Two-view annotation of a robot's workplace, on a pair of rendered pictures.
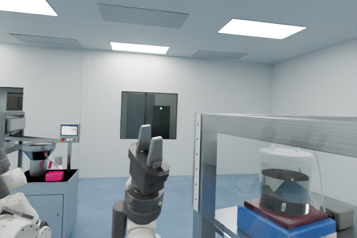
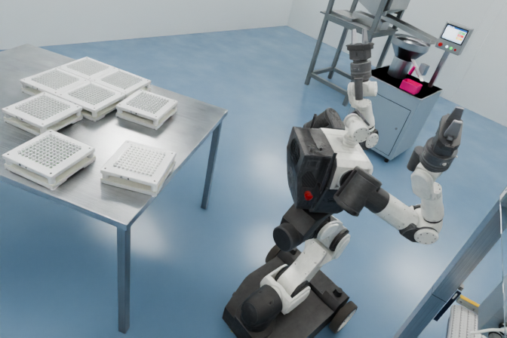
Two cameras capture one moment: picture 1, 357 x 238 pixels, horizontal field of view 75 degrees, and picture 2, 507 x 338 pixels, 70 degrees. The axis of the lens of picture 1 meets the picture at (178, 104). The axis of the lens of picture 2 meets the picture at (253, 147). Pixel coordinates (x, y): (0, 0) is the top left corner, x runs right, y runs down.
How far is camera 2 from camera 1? 0.66 m
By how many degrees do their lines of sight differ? 58
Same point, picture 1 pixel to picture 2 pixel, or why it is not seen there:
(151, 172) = (441, 140)
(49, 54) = not seen: outside the picture
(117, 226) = (412, 161)
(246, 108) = not seen: outside the picture
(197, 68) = not seen: outside the picture
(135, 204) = (426, 154)
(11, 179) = (367, 89)
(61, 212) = (400, 128)
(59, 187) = (409, 101)
